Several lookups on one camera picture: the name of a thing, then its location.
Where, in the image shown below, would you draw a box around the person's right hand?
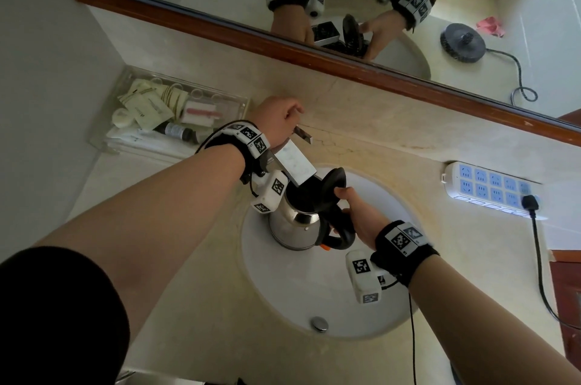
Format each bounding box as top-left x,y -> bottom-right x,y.
330,186 -> 392,250

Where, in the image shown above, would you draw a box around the person's left hand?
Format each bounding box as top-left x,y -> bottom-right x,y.
251,96 -> 306,148

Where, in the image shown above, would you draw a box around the chrome faucet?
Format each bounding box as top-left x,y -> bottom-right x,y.
271,123 -> 317,188

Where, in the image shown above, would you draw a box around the steel kettle with black lid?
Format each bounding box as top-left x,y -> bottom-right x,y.
268,167 -> 357,252

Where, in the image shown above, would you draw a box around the person's left forearm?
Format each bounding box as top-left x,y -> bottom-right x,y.
32,144 -> 248,354

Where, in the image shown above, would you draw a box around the person's right forearm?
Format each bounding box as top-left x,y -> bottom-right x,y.
407,253 -> 581,385

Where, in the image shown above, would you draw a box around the black marker wristband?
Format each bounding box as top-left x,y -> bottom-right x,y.
370,220 -> 440,288
196,120 -> 272,186

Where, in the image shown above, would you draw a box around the white packet with red item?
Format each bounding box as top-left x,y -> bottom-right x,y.
181,100 -> 224,127

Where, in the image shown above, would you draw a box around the white sink basin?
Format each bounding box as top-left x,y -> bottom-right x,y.
241,165 -> 425,339

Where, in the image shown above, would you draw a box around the small dark bottle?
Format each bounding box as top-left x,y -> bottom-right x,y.
154,121 -> 198,143

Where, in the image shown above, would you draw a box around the white power strip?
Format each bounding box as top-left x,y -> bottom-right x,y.
440,161 -> 550,221

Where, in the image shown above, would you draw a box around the beige sachet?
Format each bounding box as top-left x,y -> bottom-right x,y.
118,79 -> 176,131

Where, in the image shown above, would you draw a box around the folded white packets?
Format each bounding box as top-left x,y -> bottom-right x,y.
106,127 -> 201,157

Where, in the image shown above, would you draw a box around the clear plastic toiletry tray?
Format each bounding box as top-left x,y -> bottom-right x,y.
89,65 -> 251,159

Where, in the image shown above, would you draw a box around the brown wooden door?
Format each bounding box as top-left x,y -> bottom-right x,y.
548,249 -> 581,359

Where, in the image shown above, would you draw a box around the black sleeve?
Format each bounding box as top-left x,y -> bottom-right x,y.
0,246 -> 131,385

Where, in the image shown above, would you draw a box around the white wrist camera block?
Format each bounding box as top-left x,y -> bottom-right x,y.
250,170 -> 290,215
345,250 -> 387,305

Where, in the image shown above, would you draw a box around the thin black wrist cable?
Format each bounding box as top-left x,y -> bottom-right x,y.
407,290 -> 419,385

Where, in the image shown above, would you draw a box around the black plug with cable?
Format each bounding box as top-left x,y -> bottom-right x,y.
520,194 -> 581,332

